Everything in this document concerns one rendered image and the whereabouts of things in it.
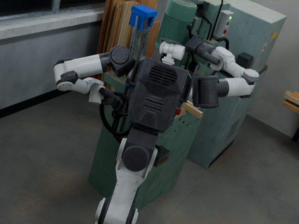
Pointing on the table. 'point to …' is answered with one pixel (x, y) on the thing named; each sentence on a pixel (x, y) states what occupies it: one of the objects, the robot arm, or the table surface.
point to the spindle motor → (176, 21)
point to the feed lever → (191, 53)
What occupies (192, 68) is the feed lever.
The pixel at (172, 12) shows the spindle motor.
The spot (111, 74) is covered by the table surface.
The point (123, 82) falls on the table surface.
